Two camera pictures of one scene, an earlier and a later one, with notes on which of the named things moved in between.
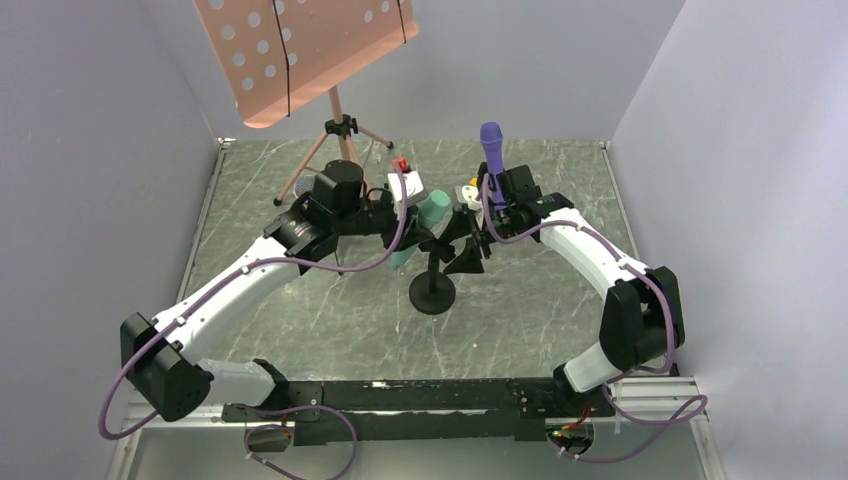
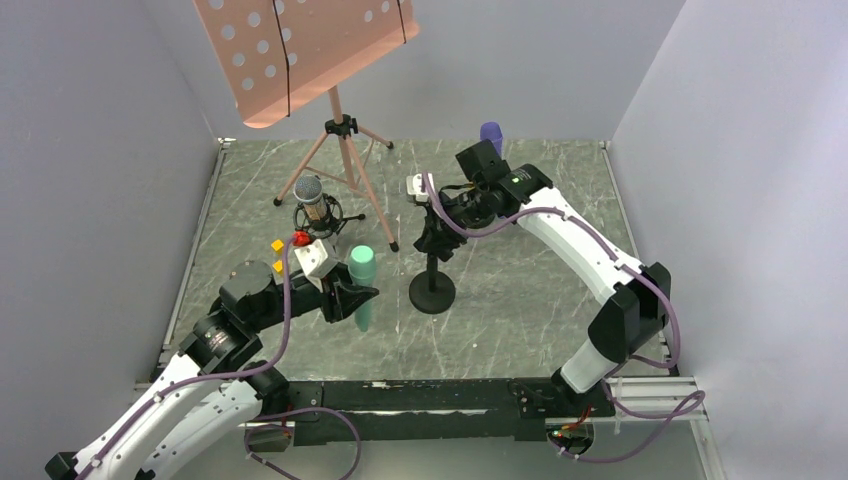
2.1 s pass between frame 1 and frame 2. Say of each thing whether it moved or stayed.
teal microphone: moved
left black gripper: moved
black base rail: stayed
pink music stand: stayed
